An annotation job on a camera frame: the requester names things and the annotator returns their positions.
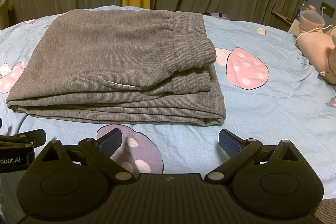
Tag pink plush toy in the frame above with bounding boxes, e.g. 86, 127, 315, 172
297, 10, 336, 85

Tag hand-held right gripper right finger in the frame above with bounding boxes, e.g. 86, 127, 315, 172
205, 129, 302, 182

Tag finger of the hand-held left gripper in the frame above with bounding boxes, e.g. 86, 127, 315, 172
0, 129, 47, 148

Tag white cable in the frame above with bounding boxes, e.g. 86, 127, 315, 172
295, 7, 336, 42

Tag plastic water bottle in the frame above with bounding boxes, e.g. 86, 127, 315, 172
296, 0, 308, 20

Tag olive cushion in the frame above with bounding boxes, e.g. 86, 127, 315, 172
0, 0, 10, 29

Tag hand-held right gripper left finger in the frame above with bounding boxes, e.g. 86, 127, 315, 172
34, 128, 135, 183

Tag blue printed bedsheet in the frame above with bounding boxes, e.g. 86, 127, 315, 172
0, 5, 336, 193

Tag wall socket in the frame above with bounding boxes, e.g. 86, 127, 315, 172
319, 2, 335, 17

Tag wooden nightstand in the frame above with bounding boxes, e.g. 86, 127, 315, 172
272, 12, 300, 30

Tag grey pants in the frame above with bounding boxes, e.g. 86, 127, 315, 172
6, 9, 227, 127

